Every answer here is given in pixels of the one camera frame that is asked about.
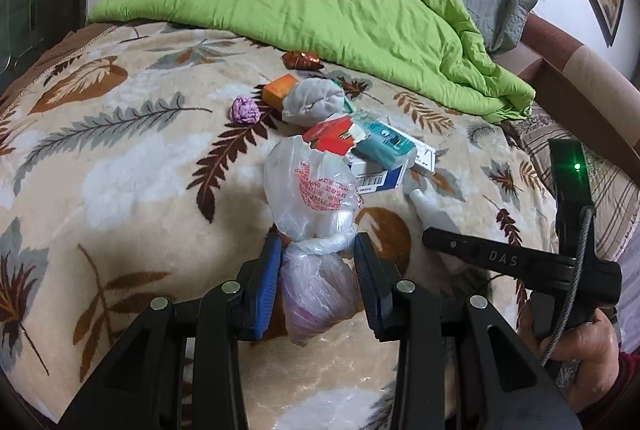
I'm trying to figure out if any leaf-print blanket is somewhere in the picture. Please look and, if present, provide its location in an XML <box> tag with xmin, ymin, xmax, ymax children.
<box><xmin>0</xmin><ymin>22</ymin><xmax>561</xmax><ymax>430</ymax></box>

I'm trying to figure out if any white plastic bag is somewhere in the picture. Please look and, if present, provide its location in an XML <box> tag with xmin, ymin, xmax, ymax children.
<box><xmin>263</xmin><ymin>136</ymin><xmax>363</xmax><ymax>346</ymax></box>

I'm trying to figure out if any teal packet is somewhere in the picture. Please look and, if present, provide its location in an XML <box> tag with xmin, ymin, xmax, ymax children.
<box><xmin>350</xmin><ymin>120</ymin><xmax>417</xmax><ymax>171</ymax></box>

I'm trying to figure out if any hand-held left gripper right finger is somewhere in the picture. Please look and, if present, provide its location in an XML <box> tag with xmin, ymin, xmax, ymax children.
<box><xmin>352</xmin><ymin>232</ymin><xmax>583</xmax><ymax>430</ymax></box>

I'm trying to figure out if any red and white box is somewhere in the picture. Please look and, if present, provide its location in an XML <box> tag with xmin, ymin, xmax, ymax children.
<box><xmin>302</xmin><ymin>117</ymin><xmax>357</xmax><ymax>155</ymax></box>

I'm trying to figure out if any white plastic bottle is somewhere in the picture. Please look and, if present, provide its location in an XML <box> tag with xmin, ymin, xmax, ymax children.
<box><xmin>404</xmin><ymin>187</ymin><xmax>468</xmax><ymax>271</ymax></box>

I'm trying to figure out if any white and blue medicine box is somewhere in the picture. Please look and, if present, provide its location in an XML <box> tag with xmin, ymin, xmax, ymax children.
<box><xmin>347</xmin><ymin>155</ymin><xmax>408</xmax><ymax>193</ymax></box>

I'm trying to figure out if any striped brown pillow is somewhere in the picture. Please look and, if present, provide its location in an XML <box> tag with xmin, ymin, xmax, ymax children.
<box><xmin>505</xmin><ymin>102</ymin><xmax>640</xmax><ymax>261</ymax></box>

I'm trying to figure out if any person's right hand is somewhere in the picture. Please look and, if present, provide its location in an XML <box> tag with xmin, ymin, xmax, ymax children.
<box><xmin>518</xmin><ymin>297</ymin><xmax>623</xmax><ymax>414</ymax></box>

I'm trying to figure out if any purple paper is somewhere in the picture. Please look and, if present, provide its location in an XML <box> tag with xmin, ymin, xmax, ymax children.
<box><xmin>231</xmin><ymin>96</ymin><xmax>261</xmax><ymax>125</ymax></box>

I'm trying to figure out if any grey braided cable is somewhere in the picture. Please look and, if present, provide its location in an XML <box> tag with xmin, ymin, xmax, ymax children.
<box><xmin>539</xmin><ymin>205</ymin><xmax>597</xmax><ymax>367</ymax></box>

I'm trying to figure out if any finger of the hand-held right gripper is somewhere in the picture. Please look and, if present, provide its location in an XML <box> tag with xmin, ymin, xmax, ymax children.
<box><xmin>422</xmin><ymin>227</ymin><xmax>574</xmax><ymax>279</ymax></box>

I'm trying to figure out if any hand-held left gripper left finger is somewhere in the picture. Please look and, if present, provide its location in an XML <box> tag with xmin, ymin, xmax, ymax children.
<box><xmin>60</xmin><ymin>232</ymin><xmax>286</xmax><ymax>430</ymax></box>

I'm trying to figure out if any grey cloth bundle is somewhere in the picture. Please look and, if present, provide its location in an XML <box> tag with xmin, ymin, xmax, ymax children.
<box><xmin>281</xmin><ymin>78</ymin><xmax>357</xmax><ymax>128</ymax></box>

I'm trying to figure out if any orange box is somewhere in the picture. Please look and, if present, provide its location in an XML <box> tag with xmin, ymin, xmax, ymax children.
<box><xmin>262</xmin><ymin>74</ymin><xmax>301</xmax><ymax>109</ymax></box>

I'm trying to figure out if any brown candy wrapper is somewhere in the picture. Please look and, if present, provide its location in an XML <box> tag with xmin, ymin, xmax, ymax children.
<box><xmin>281</xmin><ymin>50</ymin><xmax>325</xmax><ymax>70</ymax></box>

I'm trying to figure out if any long white box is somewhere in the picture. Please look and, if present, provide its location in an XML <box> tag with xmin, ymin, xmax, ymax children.
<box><xmin>407</xmin><ymin>142</ymin><xmax>437</xmax><ymax>173</ymax></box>

